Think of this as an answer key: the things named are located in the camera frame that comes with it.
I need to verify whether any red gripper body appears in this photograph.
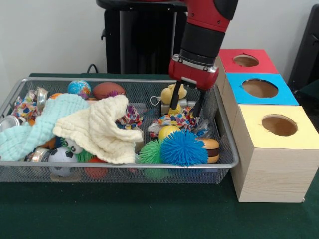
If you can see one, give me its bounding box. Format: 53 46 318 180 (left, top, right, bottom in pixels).
168 53 220 90

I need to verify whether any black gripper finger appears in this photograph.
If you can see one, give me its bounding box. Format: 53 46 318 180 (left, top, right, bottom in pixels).
193 89 207 118
169 81 184 111

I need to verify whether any small crushed clear bottle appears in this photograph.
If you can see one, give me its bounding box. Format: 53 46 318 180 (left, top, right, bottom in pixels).
195 120 212 137

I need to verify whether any cream waffle cloth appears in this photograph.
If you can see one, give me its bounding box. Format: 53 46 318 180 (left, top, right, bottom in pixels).
52 94 145 165

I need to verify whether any clear mesh bin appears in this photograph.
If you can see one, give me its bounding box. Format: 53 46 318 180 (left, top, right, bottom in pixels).
0 77 240 184

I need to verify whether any wooden box with three holes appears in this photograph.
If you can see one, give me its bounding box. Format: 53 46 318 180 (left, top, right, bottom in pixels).
214 48 319 203

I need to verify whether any yellow toy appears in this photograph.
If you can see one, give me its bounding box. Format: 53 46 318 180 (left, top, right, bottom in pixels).
160 84 188 104

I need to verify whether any yellow ball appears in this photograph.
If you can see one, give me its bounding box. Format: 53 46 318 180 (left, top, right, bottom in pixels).
158 125 181 141

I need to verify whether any toy burger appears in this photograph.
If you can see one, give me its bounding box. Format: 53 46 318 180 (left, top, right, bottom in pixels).
198 138 220 164

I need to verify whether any blue spiky ball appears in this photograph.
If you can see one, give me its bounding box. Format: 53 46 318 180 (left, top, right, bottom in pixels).
160 129 209 167

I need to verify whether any small green spiky ball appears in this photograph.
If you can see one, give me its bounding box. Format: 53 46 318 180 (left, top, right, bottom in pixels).
138 139 165 165

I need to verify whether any brown toy football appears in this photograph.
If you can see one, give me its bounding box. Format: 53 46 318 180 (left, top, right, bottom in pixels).
92 82 126 101

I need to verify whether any globe print ball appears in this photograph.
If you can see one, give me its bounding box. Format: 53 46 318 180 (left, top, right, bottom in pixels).
67 79 92 100

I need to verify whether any black chair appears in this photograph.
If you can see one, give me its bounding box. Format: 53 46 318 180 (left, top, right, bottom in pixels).
288 3 319 100

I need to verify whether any dark green table cloth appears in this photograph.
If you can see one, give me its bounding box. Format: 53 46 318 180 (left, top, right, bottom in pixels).
0 72 319 239

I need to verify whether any mint waffle cloth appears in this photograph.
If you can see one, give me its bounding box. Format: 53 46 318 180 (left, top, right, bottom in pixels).
0 92 91 162

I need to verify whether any small colourful rope toy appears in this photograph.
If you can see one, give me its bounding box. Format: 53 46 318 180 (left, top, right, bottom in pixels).
116 104 202 138

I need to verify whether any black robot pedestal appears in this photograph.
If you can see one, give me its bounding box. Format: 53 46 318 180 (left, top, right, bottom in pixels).
96 0 190 75

